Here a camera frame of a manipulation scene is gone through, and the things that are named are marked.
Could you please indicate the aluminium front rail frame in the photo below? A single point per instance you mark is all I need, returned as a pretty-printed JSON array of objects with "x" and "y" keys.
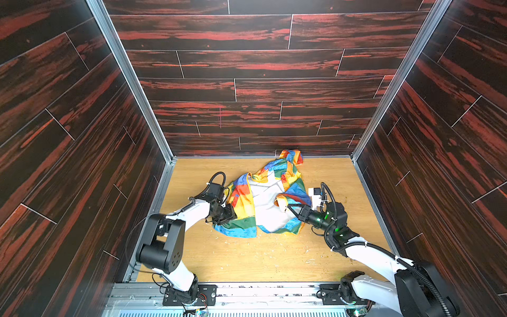
[{"x": 240, "y": 299}]

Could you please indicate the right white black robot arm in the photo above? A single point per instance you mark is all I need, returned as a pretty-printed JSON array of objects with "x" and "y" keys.
[{"x": 410, "y": 288}]

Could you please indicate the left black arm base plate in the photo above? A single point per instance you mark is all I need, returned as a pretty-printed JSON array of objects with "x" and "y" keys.
[{"x": 198, "y": 295}]

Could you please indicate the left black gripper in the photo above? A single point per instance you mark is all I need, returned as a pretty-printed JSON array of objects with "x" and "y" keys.
[{"x": 224, "y": 212}]

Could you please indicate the multicoloured patchwork jacket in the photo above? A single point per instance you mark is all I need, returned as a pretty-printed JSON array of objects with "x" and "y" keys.
[{"x": 260, "y": 200}]

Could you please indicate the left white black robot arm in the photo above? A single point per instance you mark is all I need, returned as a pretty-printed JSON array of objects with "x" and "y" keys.
[{"x": 162, "y": 240}]

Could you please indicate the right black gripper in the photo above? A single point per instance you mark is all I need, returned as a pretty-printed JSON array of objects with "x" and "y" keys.
[{"x": 303, "y": 214}]

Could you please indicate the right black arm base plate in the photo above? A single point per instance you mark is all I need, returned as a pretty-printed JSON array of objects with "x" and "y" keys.
[{"x": 336, "y": 295}]

